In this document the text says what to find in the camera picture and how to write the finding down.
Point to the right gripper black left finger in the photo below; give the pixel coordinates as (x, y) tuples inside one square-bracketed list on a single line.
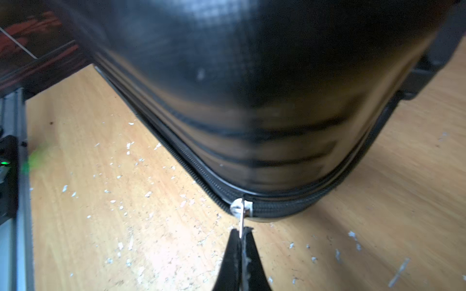
[(229, 275)]

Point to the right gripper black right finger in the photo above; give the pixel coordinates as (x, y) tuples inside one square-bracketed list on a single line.
[(253, 277)]

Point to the silver zipper pull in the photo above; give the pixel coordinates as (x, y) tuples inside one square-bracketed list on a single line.
[(242, 209)]

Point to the black hard-shell suitcase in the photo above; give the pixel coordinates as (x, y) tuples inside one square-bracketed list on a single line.
[(275, 102)]

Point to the aluminium front rail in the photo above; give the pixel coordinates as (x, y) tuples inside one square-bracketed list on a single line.
[(17, 266)]

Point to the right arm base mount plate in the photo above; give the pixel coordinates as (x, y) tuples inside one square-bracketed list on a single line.
[(9, 177)]

